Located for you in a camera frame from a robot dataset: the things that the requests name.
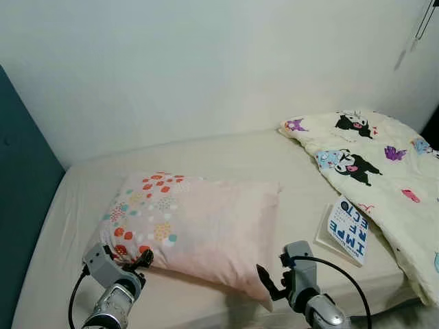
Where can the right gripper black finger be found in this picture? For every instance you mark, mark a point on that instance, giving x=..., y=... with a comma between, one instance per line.
x=264, y=277

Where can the pink dotted pillow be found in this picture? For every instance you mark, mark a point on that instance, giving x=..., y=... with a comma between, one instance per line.
x=206, y=226

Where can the white book with blue letters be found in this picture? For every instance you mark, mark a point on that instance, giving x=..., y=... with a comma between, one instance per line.
x=348, y=229

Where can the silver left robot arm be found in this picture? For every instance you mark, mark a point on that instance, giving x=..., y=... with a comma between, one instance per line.
x=113, y=305

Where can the beige mattress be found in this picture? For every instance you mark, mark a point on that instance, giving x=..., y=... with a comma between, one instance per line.
x=240, y=157

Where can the blue upholstered headboard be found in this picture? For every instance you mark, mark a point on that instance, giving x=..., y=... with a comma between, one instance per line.
x=27, y=205

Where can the cream cartoon print duvet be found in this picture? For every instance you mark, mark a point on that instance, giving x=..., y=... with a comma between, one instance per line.
x=384, y=178

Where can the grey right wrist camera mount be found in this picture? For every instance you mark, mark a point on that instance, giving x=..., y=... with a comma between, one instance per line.
x=300, y=274

